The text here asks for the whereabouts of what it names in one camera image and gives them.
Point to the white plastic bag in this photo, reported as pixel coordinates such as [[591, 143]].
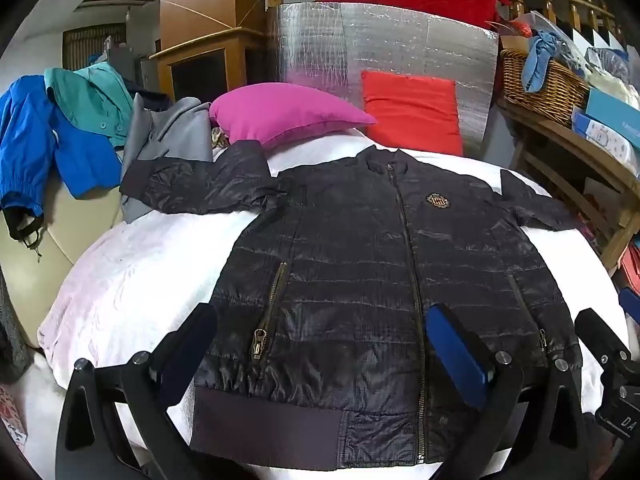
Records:
[[612, 70]]

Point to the grey coat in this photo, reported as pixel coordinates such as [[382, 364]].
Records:
[[170, 130]]

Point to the light blue box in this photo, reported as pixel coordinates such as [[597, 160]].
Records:
[[615, 112]]

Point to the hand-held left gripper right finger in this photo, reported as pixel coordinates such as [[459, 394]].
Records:
[[460, 360]]

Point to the dark navy cloth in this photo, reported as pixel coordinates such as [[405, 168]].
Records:
[[150, 95]]

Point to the red pillow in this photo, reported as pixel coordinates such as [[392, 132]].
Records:
[[412, 110]]

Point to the brown slatted shutter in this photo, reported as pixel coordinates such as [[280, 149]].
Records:
[[92, 40]]

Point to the black quilted jacket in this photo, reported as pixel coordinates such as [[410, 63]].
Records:
[[350, 285]]

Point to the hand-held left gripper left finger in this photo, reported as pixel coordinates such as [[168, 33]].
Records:
[[187, 355]]

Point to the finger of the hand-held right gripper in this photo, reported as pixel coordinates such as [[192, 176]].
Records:
[[631, 305], [600, 335]]

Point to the blue jacket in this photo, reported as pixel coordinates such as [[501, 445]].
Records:
[[30, 130]]

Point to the teal shirt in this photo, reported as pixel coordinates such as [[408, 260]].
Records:
[[90, 95]]

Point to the wicker basket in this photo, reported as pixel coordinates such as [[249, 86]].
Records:
[[545, 90]]

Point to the wooden side table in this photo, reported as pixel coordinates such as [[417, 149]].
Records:
[[575, 155]]

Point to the white textured blanket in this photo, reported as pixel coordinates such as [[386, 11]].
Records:
[[135, 280]]

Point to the silver foil insulation mat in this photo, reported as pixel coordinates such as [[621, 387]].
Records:
[[350, 45]]

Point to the white patterned box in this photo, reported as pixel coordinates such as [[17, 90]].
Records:
[[605, 137]]

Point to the blue cloth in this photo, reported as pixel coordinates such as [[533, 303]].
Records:
[[542, 55]]

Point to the magenta pillow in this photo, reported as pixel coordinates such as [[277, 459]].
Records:
[[280, 112]]

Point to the patterned cloth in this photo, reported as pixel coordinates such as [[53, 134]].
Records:
[[10, 415]]

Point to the wooden cabinet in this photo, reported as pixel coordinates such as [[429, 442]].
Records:
[[200, 70]]

